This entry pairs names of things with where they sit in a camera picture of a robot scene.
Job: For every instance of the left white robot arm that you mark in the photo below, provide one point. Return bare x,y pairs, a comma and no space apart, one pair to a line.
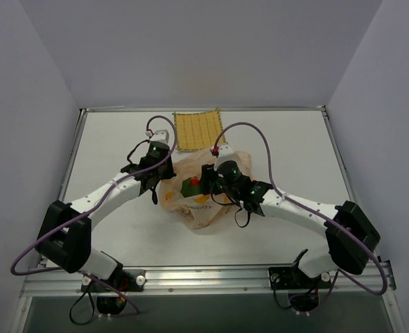
65,237

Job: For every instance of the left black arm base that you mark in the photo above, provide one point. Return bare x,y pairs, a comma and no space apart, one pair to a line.
112,299

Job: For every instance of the yellow woven mat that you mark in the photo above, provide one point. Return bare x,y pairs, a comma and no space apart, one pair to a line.
197,130

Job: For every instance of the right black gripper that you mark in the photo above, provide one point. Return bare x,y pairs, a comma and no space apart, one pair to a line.
208,178

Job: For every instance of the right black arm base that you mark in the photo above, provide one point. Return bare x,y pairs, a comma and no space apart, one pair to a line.
305,294

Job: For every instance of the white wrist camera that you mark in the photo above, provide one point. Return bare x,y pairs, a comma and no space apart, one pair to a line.
158,136
223,153

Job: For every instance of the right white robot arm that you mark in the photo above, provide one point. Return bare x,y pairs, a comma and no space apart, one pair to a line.
350,236

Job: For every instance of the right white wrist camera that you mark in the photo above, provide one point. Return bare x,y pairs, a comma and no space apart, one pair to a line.
223,153

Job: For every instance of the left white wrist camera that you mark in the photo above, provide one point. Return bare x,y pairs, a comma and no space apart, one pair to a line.
158,136

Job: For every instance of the fake strawberry bunch with leaves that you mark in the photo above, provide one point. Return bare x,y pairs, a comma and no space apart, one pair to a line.
191,187

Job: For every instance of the translucent banana print plastic bag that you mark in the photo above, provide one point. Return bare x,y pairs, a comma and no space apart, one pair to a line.
195,212

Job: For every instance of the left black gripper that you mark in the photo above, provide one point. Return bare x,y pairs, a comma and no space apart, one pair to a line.
166,170

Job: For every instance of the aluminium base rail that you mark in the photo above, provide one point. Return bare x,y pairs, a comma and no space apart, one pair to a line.
157,280

